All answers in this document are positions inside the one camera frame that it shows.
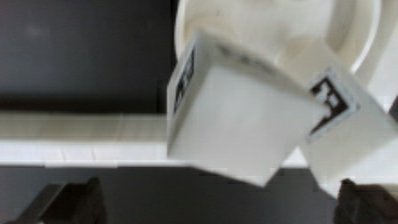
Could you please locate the white stool leg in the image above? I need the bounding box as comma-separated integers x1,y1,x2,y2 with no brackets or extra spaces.
167,31,325,186
288,41,398,197

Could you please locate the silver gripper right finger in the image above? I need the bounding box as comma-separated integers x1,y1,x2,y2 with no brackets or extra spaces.
334,179,398,224

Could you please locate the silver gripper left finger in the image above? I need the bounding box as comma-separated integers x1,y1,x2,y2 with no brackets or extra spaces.
11,177,108,224

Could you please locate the white U-shaped fence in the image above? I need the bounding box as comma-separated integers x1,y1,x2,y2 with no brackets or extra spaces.
0,0,398,169

